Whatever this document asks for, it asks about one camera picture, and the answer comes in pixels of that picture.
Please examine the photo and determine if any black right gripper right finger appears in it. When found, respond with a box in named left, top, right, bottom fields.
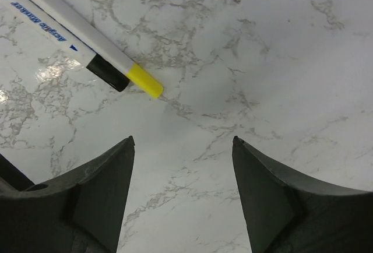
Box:
left=232, top=137, right=372, bottom=252

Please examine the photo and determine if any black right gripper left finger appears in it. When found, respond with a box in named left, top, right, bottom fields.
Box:
left=1, top=137, right=135, bottom=252

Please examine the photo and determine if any yellow white marker pen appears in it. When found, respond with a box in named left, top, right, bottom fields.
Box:
left=31, top=0, right=163, bottom=98

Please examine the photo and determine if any black white marker pen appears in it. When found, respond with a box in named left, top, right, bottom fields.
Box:
left=1, top=0, right=130, bottom=92

